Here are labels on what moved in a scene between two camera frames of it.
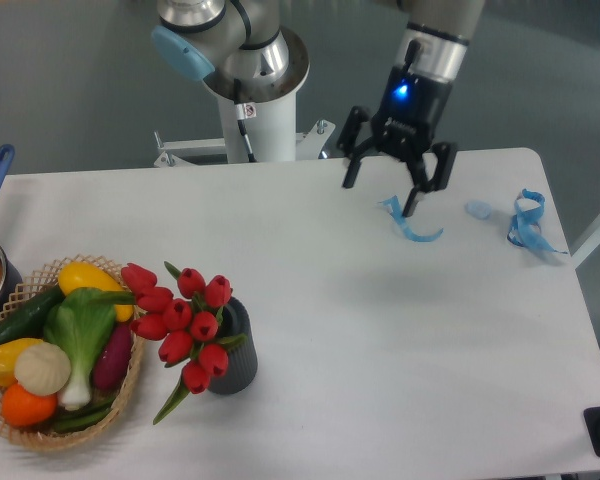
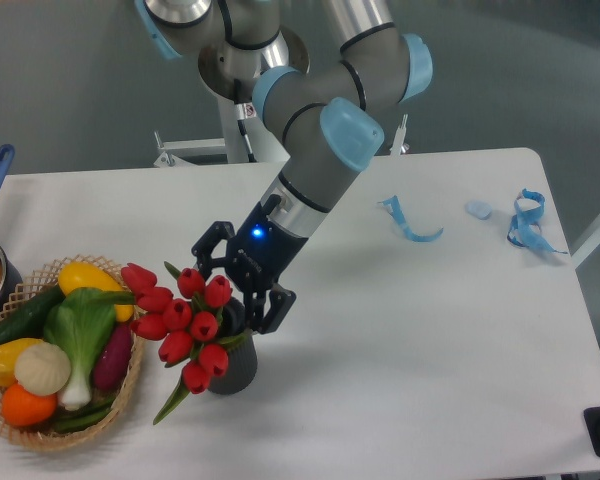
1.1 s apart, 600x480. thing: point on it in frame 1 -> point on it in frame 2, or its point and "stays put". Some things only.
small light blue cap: x=479 y=209 stays put
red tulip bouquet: x=185 y=317 stays put
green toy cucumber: x=28 y=322 stays put
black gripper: x=408 y=117 -> x=261 y=250
